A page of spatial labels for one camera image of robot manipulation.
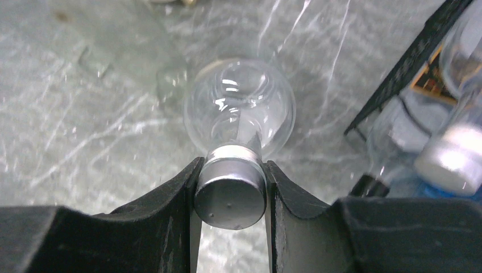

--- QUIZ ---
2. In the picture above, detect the clear bottle white cap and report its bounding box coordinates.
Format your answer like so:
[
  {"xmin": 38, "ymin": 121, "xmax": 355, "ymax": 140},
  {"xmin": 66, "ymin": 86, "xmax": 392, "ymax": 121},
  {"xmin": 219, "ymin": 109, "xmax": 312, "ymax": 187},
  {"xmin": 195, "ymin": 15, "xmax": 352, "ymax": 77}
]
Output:
[{"xmin": 414, "ymin": 1, "xmax": 481, "ymax": 196}]

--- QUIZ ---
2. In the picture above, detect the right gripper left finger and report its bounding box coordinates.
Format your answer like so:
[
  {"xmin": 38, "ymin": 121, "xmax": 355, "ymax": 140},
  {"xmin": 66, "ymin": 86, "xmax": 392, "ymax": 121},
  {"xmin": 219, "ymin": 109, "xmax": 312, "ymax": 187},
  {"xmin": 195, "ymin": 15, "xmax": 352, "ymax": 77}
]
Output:
[{"xmin": 1, "ymin": 158, "xmax": 203, "ymax": 272}]

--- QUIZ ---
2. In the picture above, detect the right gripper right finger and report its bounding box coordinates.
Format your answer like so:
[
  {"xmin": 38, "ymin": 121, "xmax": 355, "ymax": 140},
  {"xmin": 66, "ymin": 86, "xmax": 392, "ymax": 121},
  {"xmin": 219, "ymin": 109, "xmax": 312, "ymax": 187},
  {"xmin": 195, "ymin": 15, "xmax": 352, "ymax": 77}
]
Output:
[{"xmin": 265, "ymin": 161, "xmax": 481, "ymax": 272}]

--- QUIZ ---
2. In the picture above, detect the clear bottle silver cap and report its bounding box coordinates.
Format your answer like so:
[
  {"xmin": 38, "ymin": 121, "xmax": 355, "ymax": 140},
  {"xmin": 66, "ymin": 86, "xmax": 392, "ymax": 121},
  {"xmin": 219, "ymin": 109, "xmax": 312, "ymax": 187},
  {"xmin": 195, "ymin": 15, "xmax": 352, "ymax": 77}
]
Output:
[{"xmin": 183, "ymin": 57, "xmax": 296, "ymax": 230}]

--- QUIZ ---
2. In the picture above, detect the clear bottle black gold label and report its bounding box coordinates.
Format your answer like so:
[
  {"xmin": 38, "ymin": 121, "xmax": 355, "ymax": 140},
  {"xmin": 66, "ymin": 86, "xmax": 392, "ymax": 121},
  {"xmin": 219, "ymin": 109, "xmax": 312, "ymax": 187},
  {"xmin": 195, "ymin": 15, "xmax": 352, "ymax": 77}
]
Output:
[{"xmin": 363, "ymin": 46, "xmax": 456, "ymax": 198}]

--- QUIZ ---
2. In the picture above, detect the clear open-neck glass bottle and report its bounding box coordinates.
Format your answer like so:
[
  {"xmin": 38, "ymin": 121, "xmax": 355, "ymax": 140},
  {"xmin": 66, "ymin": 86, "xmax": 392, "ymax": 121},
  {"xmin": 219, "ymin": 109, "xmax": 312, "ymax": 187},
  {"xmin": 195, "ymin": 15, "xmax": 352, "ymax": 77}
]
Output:
[{"xmin": 156, "ymin": 68, "xmax": 188, "ymax": 104}]

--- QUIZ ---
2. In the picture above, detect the black wire wine rack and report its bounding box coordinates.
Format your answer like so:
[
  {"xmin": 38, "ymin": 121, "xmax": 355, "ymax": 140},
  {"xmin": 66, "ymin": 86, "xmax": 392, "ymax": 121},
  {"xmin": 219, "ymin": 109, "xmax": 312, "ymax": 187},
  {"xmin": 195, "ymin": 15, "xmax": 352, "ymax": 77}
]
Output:
[{"xmin": 343, "ymin": 0, "xmax": 472, "ymax": 140}]

